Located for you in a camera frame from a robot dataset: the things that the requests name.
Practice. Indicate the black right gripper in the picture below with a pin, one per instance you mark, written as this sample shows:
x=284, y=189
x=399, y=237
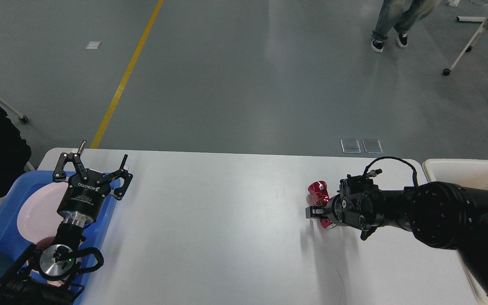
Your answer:
x=358, y=204

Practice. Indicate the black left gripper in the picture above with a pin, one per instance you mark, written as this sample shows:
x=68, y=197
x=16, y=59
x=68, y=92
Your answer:
x=84, y=197

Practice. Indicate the crushed red can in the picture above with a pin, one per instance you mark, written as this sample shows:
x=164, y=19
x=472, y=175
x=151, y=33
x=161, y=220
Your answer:
x=319, y=195

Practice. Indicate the pink plate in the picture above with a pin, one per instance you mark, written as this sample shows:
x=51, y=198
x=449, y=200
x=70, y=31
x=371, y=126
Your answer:
x=38, y=217

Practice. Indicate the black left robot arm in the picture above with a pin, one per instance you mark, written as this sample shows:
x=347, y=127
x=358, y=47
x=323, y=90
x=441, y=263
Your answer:
x=21, y=286

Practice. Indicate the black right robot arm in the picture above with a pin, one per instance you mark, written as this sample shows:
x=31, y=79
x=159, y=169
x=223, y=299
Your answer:
x=439, y=214

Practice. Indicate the floor socket plate left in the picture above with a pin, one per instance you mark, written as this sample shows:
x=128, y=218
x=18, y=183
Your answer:
x=350, y=146

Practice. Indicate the floor socket plate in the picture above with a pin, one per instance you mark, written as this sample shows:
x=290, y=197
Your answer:
x=350, y=146
x=372, y=146

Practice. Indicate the floor socket plate right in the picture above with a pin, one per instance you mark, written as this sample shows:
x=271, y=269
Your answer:
x=372, y=146

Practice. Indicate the beige waste bin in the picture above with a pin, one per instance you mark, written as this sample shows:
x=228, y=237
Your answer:
x=472, y=177

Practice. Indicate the white rolling stand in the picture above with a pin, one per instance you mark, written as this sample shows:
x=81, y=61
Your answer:
x=481, y=29

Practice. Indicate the person in blue jeans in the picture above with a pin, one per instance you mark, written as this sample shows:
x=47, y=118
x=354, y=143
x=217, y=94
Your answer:
x=394, y=15

